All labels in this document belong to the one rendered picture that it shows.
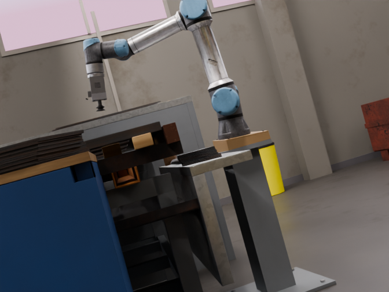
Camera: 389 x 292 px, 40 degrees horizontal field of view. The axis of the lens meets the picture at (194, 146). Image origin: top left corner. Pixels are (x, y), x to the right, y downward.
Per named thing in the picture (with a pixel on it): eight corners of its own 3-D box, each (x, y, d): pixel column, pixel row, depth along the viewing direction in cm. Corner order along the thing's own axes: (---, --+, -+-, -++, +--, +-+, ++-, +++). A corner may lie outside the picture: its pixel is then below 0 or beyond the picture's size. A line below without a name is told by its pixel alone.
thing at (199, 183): (222, 286, 166) (191, 176, 166) (177, 234, 294) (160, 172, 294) (234, 282, 166) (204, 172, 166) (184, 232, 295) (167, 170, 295)
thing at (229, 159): (191, 176, 166) (189, 167, 166) (160, 172, 294) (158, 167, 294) (253, 159, 169) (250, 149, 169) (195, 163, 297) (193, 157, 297)
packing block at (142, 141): (135, 149, 166) (131, 137, 166) (134, 150, 171) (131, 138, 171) (154, 144, 167) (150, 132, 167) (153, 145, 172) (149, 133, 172)
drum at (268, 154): (279, 189, 621) (267, 143, 621) (292, 190, 587) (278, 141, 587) (251, 198, 612) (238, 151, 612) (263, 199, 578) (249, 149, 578)
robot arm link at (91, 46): (98, 36, 235) (79, 39, 235) (102, 61, 235) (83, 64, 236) (103, 39, 242) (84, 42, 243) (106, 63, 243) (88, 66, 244)
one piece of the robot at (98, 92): (81, 71, 243) (86, 108, 244) (81, 69, 234) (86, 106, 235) (103, 69, 245) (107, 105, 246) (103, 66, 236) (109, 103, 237)
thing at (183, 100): (-20, 157, 316) (-22, 150, 316) (2, 159, 376) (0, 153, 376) (192, 101, 335) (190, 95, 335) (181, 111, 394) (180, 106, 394)
